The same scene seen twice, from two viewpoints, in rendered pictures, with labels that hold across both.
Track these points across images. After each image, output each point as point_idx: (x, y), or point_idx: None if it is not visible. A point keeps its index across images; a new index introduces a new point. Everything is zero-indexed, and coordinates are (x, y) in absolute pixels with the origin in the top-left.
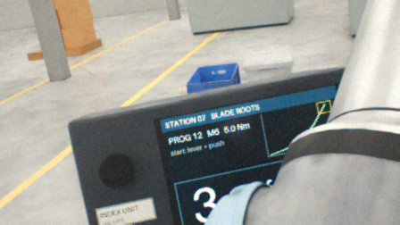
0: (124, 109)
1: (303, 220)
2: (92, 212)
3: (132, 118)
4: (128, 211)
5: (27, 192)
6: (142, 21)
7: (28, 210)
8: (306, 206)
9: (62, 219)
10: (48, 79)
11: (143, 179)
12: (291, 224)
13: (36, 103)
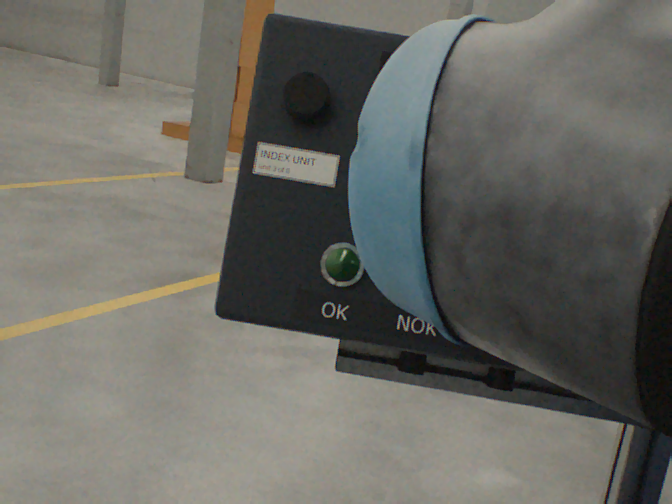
0: (348, 25)
1: (547, 15)
2: (251, 145)
3: (355, 38)
4: (300, 161)
5: (78, 326)
6: None
7: (69, 352)
8: (557, 8)
9: (119, 386)
10: (183, 172)
11: (336, 127)
12: (532, 20)
13: (148, 200)
